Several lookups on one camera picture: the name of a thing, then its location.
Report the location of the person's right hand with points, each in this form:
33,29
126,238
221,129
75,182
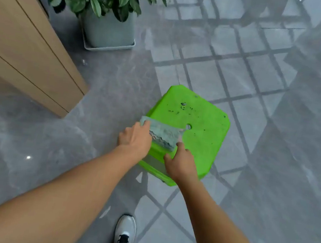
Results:
180,165

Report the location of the person's left hand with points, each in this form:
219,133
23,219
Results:
134,139

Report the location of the teal cleaning cloth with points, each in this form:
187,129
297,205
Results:
163,134

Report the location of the light wooden cabinet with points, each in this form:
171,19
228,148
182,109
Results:
27,42

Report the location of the person's left forearm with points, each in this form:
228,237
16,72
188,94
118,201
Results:
51,200

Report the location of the person's right forearm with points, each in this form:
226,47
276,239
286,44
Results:
217,229

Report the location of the green plastic stool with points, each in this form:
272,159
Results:
197,130

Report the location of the white sneaker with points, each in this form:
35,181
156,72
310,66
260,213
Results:
125,230

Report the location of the pale green pot tray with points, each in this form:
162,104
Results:
111,48

